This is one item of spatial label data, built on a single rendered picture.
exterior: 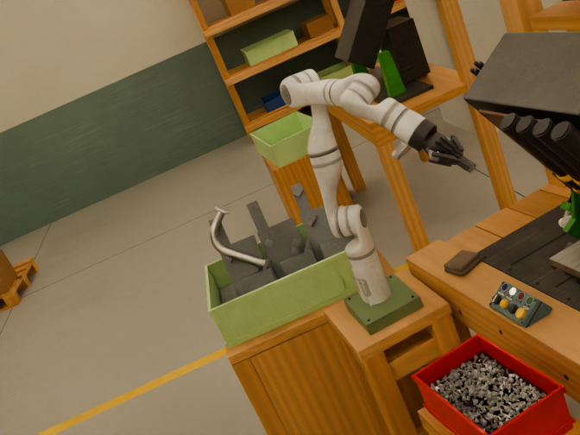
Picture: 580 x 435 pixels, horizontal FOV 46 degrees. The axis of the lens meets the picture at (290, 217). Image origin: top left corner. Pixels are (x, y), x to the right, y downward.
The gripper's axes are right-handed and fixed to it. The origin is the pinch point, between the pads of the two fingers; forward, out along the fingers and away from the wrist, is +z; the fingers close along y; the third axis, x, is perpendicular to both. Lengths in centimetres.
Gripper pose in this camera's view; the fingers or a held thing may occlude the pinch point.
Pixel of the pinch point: (466, 164)
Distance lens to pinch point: 166.2
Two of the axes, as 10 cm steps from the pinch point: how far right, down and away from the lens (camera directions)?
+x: -2.9, 6.9, 6.6
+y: 5.6, -4.4, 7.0
